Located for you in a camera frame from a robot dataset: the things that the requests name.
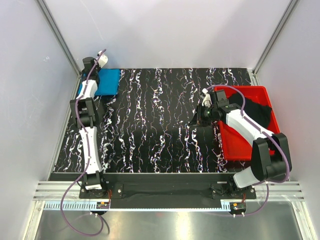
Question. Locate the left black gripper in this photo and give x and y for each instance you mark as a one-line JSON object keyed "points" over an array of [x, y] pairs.
{"points": [[97, 67]]}

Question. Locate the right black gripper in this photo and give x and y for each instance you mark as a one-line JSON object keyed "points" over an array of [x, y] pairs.
{"points": [[197, 120]]}

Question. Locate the blue t-shirt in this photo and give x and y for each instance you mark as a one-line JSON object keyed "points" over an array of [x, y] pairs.
{"points": [[107, 86]]}

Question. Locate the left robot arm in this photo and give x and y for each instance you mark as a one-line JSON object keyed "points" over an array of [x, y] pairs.
{"points": [[85, 118]]}

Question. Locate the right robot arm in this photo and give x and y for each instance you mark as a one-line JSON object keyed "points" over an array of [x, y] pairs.
{"points": [[270, 154]]}

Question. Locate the red plastic bin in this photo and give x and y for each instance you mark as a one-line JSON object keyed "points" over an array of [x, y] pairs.
{"points": [[234, 146]]}

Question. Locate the black t-shirt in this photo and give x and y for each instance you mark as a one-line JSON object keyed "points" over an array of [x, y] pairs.
{"points": [[256, 111]]}

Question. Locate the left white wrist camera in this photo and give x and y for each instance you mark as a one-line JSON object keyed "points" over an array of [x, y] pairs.
{"points": [[102, 59]]}

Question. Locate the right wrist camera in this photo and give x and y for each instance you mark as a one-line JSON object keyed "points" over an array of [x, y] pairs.
{"points": [[206, 102]]}

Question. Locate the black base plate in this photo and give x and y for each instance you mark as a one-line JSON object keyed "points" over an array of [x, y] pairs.
{"points": [[170, 191]]}

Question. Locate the left aluminium frame post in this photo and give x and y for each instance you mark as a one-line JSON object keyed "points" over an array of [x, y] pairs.
{"points": [[58, 35]]}

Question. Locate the aluminium frame post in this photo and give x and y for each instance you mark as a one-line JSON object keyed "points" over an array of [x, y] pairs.
{"points": [[58, 35], [275, 35]]}

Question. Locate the aluminium rail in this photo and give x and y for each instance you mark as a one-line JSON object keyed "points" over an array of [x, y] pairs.
{"points": [[56, 197]]}

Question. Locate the right aluminium frame post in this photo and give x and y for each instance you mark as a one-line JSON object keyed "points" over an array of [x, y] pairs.
{"points": [[275, 35]]}

